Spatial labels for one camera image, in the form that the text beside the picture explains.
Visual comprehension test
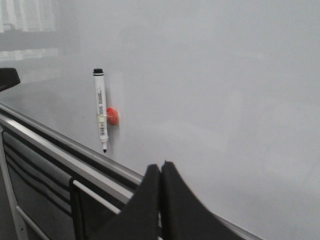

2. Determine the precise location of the white metal stand frame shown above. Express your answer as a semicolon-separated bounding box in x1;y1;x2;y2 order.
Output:
0;124;76;240

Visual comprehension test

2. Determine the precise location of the whiteboard with aluminium frame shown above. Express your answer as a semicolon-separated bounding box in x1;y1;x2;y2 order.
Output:
0;0;320;240

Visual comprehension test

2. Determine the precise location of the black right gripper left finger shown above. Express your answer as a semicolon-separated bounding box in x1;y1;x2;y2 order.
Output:
92;164;160;240

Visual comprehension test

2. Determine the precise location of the red round magnet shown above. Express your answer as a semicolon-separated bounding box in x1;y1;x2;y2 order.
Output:
106;107;119;126

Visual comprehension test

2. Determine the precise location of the white whiteboard marker pen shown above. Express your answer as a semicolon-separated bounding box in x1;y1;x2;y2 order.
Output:
93;68;109;153

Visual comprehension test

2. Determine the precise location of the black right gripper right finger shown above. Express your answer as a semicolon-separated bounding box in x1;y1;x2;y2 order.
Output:
160;161;243;240

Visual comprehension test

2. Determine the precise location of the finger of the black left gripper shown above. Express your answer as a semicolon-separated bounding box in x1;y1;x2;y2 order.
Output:
0;67;21;92

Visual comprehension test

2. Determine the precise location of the white horizontal rail bar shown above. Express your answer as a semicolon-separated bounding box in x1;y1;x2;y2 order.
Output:
72;180;121;215

